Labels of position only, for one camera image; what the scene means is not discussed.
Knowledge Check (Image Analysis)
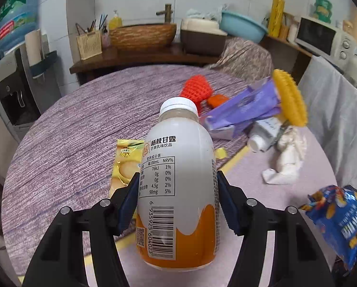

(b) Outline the woven utensil basket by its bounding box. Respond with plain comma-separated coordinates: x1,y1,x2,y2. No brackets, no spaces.
76,31,103,60

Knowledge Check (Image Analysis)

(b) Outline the small orange wrapper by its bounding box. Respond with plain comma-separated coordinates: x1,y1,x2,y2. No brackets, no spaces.
207,95,229,108

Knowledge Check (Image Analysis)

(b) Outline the yellow soap bottle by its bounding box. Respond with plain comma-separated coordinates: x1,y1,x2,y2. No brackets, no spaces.
108,10,123,30

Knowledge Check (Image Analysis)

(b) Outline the bamboo faucet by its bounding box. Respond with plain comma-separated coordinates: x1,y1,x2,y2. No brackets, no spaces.
156,4,173,24

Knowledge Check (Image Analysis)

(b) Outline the white cloth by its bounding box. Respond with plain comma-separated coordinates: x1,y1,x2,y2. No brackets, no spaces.
298,55,357,192

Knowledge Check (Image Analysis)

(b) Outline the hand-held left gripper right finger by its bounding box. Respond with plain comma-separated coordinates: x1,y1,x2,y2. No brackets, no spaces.
216,170,336,287

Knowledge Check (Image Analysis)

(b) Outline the brown and white container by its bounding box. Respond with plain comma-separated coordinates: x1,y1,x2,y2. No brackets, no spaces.
180,18,228,56

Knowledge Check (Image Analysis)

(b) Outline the teal plastic basin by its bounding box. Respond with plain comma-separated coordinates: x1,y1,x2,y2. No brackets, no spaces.
220,11,269,44

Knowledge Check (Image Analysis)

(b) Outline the white microwave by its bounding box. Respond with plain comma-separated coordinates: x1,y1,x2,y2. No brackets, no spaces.
295,16,351,63

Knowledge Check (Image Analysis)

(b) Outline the patterned brown cloth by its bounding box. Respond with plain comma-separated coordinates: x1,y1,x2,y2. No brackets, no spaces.
205,37,273,84

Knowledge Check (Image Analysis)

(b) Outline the wooden basin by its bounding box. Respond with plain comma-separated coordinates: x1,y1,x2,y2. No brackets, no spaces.
110,23,178,51

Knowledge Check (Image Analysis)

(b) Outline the yellow foam fruit net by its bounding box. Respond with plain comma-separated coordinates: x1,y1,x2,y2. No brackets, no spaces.
272,69,308,127

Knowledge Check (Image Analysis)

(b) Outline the yellow roll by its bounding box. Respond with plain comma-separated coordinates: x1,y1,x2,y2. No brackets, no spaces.
269,0,286,36

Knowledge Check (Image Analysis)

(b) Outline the blue wall holder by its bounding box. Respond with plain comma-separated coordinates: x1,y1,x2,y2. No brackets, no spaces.
29,51,58,77

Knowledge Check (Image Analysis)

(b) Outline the wooden side table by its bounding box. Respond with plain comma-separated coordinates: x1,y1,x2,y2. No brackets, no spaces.
69,43,227,84

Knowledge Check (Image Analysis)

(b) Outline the small white bottle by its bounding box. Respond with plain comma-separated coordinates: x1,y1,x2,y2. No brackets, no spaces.
248,119,283,152

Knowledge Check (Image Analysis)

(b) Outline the green packet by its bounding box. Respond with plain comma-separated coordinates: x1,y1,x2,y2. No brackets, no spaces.
313,0,333,23

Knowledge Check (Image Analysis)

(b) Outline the water dispenser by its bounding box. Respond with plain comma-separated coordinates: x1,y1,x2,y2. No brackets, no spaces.
0,48,59,135

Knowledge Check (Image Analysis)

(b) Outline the white orange drink bottle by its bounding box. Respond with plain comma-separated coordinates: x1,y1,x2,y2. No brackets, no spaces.
136,97,222,269

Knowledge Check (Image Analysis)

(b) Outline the crumpled white tissue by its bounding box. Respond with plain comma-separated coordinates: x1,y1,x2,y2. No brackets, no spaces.
262,126,307,185

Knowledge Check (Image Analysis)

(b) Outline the purple packet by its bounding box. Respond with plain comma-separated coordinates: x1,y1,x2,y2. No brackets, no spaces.
203,78,282,139

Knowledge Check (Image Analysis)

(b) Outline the blue water jug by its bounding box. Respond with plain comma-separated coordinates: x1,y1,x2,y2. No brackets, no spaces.
0,0,38,51

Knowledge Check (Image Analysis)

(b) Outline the yellow snack packet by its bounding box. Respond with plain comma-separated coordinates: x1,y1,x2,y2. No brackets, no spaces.
108,139,145,205

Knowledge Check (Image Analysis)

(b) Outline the grey plastic bag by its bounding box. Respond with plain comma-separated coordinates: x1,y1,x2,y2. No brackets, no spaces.
186,4,228,20

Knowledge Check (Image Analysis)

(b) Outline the bunch of chopsticks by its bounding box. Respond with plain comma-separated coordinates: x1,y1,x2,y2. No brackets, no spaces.
75,13,109,33

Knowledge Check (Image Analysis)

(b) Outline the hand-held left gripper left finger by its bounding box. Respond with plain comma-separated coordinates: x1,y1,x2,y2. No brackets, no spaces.
22,172,140,287

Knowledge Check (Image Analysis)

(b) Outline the wooden shelf cabinet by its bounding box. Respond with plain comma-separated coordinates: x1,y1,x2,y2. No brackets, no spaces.
260,34,313,84

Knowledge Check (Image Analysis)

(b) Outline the orange foam fruit net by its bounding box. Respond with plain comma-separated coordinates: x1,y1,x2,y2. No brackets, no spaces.
181,76,213,108

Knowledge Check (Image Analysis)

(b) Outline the blue snack bag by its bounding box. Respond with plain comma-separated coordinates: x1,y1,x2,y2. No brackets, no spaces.
298,185,357,271

